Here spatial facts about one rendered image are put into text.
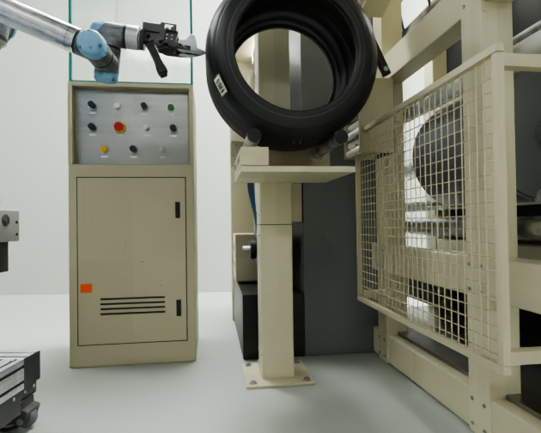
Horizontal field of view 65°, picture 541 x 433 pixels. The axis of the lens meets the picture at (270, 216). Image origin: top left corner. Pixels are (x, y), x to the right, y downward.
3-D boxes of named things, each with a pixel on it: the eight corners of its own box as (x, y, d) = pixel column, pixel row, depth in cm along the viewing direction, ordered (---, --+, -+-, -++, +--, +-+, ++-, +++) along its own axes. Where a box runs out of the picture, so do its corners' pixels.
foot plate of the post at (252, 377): (240, 366, 188) (240, 361, 188) (300, 362, 191) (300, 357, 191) (246, 389, 161) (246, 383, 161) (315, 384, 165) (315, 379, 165)
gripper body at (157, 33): (179, 24, 139) (140, 18, 137) (176, 50, 138) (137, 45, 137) (180, 34, 146) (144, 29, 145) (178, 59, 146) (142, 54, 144)
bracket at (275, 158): (230, 167, 169) (230, 142, 169) (328, 167, 174) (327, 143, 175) (230, 165, 166) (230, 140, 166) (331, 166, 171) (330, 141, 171)
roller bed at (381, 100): (343, 159, 188) (343, 92, 189) (376, 160, 190) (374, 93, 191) (359, 152, 169) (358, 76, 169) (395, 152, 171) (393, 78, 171)
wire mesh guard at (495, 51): (357, 300, 178) (354, 132, 179) (361, 300, 178) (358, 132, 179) (503, 376, 89) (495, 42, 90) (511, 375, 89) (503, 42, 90)
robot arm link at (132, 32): (124, 43, 136) (129, 53, 144) (138, 45, 137) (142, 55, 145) (126, 20, 136) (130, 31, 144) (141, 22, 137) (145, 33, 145)
